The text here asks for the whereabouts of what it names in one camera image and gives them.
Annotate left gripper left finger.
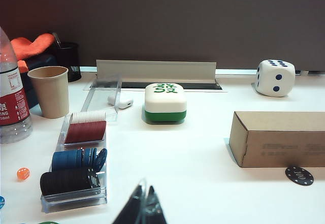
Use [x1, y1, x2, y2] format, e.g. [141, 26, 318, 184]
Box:
[111, 178, 148, 224]

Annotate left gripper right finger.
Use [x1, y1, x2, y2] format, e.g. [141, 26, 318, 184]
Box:
[146, 185, 168, 224]

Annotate clear acrylic chip tray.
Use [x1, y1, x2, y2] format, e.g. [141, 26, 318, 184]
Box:
[40, 112, 109, 213]

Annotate black poker chip stack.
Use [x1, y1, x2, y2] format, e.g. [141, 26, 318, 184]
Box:
[40, 167, 102, 197]

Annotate blue poker chip stack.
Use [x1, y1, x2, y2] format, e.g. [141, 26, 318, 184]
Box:
[52, 147, 108, 171]

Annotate red poker chip stack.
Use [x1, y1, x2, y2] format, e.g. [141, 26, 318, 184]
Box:
[64, 120, 107, 144]

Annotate white poker chip stack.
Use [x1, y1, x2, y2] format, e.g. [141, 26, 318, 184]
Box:
[72, 110, 107, 123]

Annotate brown rectangular cardboard box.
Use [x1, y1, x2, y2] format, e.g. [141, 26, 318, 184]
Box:
[229, 111, 325, 168]

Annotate white earbuds case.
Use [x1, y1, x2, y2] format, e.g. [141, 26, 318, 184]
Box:
[107, 93, 134, 110]

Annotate small orange die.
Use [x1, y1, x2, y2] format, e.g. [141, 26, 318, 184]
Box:
[16, 167, 31, 181]

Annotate clear acrylic tray lid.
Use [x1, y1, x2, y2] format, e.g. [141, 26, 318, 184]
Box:
[81, 73, 123, 123]

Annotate beige paper cup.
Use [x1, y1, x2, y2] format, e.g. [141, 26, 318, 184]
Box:
[27, 66, 70, 119]

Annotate clear bottle with red label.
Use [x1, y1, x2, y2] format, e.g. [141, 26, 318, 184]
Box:
[0, 25, 34, 143]

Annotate black mesh pen holder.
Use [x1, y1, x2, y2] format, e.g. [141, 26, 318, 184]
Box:
[52, 42, 82, 83]

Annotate large white foam dice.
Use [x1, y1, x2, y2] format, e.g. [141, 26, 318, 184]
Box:
[255, 59, 296, 98]

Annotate grey pen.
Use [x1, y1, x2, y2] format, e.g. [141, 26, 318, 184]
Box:
[52, 33, 63, 49]

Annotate orange cloth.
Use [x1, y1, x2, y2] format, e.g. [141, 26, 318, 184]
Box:
[10, 33, 56, 72]

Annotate grey-brown desk partition panel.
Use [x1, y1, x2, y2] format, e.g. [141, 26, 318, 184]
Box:
[0, 0, 325, 70]

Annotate grey desk cable flap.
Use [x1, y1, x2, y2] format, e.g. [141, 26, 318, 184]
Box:
[95, 59, 217, 84]

